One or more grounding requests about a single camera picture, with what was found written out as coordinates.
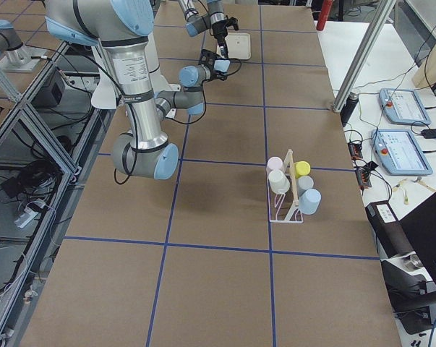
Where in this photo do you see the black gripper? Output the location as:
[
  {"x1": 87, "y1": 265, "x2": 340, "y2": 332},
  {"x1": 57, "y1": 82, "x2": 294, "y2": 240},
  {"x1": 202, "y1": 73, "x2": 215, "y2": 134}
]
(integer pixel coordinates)
[
  {"x1": 210, "y1": 16, "x2": 239, "y2": 46},
  {"x1": 199, "y1": 43, "x2": 228, "y2": 82}
]

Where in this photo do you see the black computer monitor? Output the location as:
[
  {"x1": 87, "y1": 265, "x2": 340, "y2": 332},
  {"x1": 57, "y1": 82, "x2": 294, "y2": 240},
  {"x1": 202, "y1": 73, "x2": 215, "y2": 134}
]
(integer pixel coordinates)
[{"x1": 382, "y1": 192, "x2": 436, "y2": 334}]

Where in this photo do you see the pale green plastic cup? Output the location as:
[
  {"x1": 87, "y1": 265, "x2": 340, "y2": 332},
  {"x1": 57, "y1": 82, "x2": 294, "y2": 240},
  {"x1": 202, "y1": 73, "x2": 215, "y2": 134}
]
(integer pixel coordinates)
[{"x1": 268, "y1": 169, "x2": 290, "y2": 194}]

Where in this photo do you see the cream plastic tray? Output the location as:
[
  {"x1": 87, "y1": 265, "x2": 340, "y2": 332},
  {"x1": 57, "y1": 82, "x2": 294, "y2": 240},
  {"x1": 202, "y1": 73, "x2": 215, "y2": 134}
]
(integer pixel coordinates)
[{"x1": 225, "y1": 33, "x2": 251, "y2": 60}]

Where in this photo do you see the black power adapter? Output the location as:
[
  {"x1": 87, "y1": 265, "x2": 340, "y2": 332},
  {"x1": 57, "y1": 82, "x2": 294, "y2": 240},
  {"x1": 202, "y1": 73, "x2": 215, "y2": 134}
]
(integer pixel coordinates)
[{"x1": 421, "y1": 128, "x2": 436, "y2": 140}]

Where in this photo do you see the light blue plastic cup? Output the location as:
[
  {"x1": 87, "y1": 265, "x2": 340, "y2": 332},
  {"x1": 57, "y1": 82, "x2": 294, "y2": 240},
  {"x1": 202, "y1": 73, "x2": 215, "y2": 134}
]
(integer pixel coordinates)
[{"x1": 299, "y1": 188, "x2": 322, "y2": 215}]

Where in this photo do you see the black drink bottle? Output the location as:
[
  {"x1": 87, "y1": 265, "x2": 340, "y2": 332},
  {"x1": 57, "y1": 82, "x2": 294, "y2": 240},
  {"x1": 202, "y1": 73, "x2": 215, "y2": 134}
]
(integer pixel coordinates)
[{"x1": 340, "y1": 88, "x2": 360, "y2": 127}]

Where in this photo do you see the aluminium frame post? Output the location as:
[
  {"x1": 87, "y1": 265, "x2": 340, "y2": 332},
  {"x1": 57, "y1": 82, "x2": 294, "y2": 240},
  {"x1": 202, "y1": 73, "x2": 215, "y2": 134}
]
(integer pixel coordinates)
[{"x1": 332, "y1": 0, "x2": 396, "y2": 113}]

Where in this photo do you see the teach pendant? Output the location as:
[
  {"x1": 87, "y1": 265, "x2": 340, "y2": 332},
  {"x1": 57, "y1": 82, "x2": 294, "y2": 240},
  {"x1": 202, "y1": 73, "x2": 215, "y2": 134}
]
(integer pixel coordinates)
[
  {"x1": 379, "y1": 88, "x2": 431, "y2": 126},
  {"x1": 371, "y1": 129, "x2": 433, "y2": 176}
]

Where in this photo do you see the near teach pendant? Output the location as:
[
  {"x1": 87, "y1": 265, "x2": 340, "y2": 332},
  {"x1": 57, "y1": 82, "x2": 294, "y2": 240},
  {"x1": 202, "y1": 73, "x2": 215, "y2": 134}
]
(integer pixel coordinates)
[{"x1": 371, "y1": 129, "x2": 433, "y2": 176}]

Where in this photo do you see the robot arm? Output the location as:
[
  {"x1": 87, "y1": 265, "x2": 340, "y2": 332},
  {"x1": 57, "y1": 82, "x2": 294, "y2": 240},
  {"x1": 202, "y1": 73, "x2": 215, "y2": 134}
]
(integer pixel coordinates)
[
  {"x1": 178, "y1": 0, "x2": 239, "y2": 59},
  {"x1": 46, "y1": 1, "x2": 238, "y2": 180}
]

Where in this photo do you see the pink plastic cup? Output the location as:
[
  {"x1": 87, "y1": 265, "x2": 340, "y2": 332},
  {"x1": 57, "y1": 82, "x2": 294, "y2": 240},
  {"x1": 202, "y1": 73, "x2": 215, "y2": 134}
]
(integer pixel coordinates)
[{"x1": 266, "y1": 156, "x2": 284, "y2": 174}]

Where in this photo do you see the black box with label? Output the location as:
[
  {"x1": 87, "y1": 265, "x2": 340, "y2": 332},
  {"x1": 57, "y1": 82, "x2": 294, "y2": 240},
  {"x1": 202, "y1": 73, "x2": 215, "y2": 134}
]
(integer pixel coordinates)
[{"x1": 365, "y1": 200, "x2": 414, "y2": 260}]

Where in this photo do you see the far teach pendant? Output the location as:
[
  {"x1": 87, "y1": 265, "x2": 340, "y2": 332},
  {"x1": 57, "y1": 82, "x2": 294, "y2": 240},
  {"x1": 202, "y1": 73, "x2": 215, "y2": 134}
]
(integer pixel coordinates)
[{"x1": 379, "y1": 88, "x2": 431, "y2": 126}]

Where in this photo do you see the yellow plastic cup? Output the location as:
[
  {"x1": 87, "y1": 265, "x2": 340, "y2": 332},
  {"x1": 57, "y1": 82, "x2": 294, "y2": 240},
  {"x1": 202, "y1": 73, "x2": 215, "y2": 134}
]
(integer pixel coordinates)
[{"x1": 294, "y1": 160, "x2": 311, "y2": 179}]

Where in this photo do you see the red fire extinguisher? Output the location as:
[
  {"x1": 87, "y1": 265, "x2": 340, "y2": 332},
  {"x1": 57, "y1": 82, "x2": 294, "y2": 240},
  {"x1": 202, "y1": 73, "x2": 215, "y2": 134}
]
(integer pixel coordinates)
[{"x1": 316, "y1": 0, "x2": 333, "y2": 31}]

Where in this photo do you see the grey plastic cup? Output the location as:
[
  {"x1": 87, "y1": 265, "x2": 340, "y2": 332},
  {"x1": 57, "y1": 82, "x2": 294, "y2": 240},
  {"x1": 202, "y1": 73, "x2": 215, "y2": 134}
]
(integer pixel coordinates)
[{"x1": 296, "y1": 176, "x2": 314, "y2": 197}]

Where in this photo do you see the white wire cup rack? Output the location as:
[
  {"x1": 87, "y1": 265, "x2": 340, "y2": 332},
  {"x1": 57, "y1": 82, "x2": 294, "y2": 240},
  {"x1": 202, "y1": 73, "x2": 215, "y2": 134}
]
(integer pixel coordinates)
[{"x1": 266, "y1": 149, "x2": 304, "y2": 224}]

